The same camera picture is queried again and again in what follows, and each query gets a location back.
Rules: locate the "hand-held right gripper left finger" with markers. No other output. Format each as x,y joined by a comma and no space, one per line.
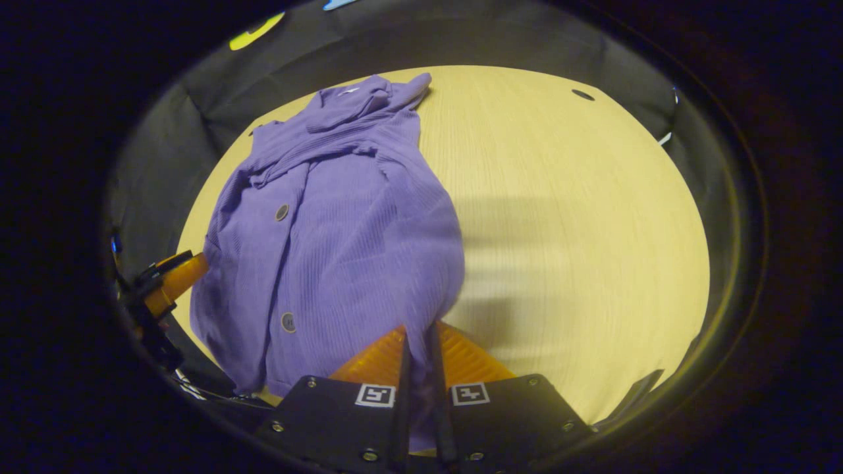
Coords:
402,408

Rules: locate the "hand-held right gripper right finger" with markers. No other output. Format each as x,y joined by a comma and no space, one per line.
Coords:
440,408

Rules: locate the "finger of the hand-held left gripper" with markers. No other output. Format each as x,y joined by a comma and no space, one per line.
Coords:
178,280

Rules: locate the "purple ribbed button cardigan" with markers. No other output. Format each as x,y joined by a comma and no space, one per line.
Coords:
329,250

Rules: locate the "black backdrop cloth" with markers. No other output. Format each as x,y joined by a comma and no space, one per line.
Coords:
527,39

